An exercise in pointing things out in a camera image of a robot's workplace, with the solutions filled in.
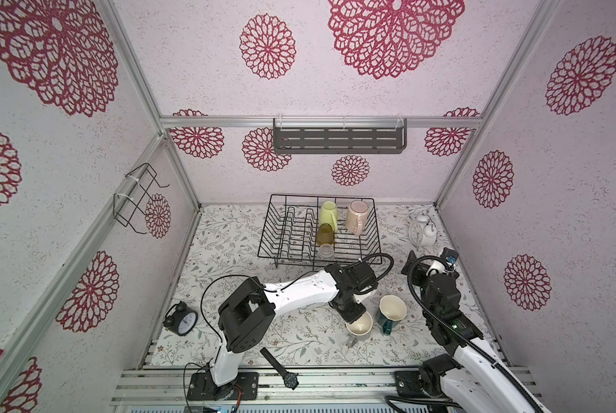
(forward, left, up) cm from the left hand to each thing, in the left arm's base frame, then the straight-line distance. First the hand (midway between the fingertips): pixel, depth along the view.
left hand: (350, 318), depth 82 cm
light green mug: (+40, +4, +5) cm, 41 cm away
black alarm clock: (0, +53, +2) cm, 53 cm away
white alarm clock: (+30, -31, +5) cm, 43 cm away
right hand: (+12, -22, +17) cm, 31 cm away
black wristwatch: (-16, +19, -4) cm, 25 cm away
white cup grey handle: (-2, -3, -4) cm, 5 cm away
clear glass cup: (+26, +6, +1) cm, 26 cm away
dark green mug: (+3, -14, -1) cm, 14 cm away
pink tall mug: (+38, -6, +6) cm, 39 cm away
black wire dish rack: (+38, +20, 0) cm, 43 cm away
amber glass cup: (+36, +6, -3) cm, 37 cm away
